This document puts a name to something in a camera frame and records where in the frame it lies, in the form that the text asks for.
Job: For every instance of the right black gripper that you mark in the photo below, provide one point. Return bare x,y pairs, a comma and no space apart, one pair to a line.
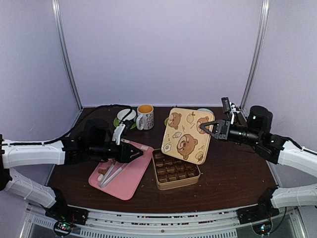
223,129

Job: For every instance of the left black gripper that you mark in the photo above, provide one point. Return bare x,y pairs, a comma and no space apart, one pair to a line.
124,156

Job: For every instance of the bear print tin lid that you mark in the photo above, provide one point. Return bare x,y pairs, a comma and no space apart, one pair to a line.
183,139

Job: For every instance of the white metal tongs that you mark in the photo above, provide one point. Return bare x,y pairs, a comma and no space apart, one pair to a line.
114,170

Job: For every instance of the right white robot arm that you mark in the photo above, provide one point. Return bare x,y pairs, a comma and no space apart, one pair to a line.
273,148

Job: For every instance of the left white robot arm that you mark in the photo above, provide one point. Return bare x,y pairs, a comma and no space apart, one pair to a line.
95,141

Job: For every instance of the brown chocolate on tray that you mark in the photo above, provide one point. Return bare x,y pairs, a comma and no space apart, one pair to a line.
102,171

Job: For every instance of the white chocolate on tray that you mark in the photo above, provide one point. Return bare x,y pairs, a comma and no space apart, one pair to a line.
100,177

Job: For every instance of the gold chocolate tin box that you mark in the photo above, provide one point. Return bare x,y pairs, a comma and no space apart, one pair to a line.
173,173

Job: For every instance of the pale blue ceramic bowl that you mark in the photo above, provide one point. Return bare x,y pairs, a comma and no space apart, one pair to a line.
205,110

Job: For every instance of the pink plastic tray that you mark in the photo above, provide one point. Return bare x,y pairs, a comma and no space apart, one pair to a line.
124,185

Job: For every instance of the white patterned mug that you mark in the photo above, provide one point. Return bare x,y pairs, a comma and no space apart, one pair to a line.
145,117

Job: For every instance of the green saucer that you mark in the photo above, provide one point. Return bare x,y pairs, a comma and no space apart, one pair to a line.
116,123

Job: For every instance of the white dark blue bowl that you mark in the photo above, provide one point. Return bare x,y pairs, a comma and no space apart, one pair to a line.
127,115

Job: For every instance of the lime green bowl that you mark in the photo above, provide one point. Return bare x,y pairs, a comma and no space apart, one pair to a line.
166,121

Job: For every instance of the left circuit board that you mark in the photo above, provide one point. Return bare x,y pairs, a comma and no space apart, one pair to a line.
63,228

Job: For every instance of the circuit board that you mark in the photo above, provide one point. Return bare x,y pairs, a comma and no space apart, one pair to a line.
63,228
262,229

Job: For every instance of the right circuit board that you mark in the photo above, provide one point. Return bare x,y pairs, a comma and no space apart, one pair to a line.
262,229

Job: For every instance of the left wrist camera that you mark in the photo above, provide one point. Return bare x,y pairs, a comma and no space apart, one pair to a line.
121,130

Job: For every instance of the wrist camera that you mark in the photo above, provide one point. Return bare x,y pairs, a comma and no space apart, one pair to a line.
121,130
230,109

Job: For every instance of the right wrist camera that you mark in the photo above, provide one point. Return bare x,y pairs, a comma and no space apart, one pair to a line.
230,109

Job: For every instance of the front aluminium rail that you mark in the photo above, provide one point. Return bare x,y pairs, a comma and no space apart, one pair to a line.
210,224

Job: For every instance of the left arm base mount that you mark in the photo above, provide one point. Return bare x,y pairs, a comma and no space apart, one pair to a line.
69,215

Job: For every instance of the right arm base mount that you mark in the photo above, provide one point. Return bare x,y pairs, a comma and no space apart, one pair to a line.
256,213

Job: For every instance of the right aluminium frame post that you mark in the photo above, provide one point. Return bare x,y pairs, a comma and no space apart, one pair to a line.
257,52

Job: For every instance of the aluminium frame post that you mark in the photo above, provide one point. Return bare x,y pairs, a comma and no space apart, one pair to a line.
64,52
257,52

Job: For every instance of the left aluminium frame post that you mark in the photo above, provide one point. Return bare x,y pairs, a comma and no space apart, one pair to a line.
64,52

